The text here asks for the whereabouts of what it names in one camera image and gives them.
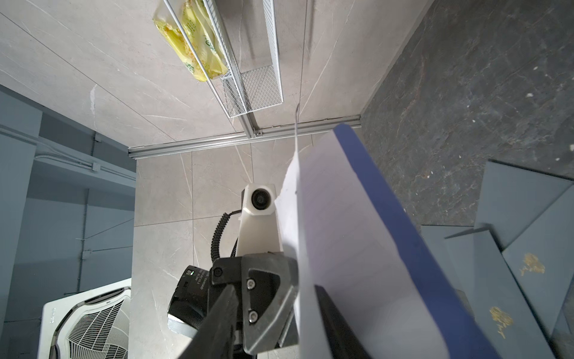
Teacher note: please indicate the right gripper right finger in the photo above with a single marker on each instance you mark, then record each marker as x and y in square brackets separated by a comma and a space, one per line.
[342, 340]

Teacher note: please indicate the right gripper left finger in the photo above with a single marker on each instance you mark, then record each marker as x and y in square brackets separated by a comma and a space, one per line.
[216, 336]

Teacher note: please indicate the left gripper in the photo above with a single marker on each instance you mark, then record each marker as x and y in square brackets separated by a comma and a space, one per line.
[266, 287]

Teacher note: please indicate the blue bordered letter paper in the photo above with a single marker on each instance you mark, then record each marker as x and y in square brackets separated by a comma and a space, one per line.
[349, 233]

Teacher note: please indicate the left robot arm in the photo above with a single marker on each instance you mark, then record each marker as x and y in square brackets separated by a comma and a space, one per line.
[189, 305]

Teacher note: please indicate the grey envelope lower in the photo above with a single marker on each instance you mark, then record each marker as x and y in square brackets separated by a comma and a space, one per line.
[474, 265]

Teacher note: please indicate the grey envelope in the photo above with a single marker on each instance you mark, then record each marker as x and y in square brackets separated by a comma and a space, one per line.
[512, 198]
[541, 260]
[474, 265]

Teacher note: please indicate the grey envelope left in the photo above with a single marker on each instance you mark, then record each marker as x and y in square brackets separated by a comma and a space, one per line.
[541, 260]

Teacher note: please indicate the grey envelope upper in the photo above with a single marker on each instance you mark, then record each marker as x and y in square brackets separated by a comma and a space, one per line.
[512, 198]

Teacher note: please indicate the white ceiling air conditioner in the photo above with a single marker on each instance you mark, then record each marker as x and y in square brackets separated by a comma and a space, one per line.
[91, 324]

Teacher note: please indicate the yellow packet in basket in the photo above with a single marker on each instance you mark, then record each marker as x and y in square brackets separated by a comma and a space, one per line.
[196, 43]

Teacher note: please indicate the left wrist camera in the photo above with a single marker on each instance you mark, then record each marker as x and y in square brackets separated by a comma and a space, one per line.
[258, 231]

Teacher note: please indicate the white wire mesh basket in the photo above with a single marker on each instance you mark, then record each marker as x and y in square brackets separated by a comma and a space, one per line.
[247, 31]

